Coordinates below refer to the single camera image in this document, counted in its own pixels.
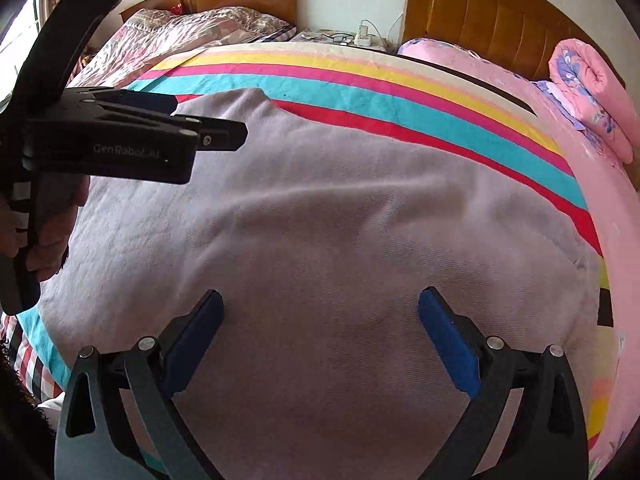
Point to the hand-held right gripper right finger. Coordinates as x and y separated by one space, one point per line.
445 335

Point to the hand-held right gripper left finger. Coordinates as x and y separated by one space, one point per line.
200 330

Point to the pink floral pillow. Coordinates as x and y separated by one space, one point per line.
435 52

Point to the nightstand with floral cloth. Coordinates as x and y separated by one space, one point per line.
310 37

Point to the pink bed sheet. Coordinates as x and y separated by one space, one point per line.
615 235

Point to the crumpled pink floral quilt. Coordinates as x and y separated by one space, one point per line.
175 40

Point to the plaid bed sheet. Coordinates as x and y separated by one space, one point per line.
30 370

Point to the purple pants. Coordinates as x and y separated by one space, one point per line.
325 210

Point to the padded wooden headboard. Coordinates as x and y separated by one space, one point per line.
500 20

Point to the rolled pink floral quilt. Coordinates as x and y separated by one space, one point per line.
595 85

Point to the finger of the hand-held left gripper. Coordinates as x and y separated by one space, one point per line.
220 136
145 104

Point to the white power strip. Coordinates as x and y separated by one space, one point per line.
361 39

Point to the person's left hand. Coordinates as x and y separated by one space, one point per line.
57 240

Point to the black eyeglasses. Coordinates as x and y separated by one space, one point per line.
345 36

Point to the striped colourful blanket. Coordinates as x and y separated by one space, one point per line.
400 105

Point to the dark fuzzy clothing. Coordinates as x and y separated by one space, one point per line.
20 435

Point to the barred window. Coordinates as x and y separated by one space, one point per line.
22 40

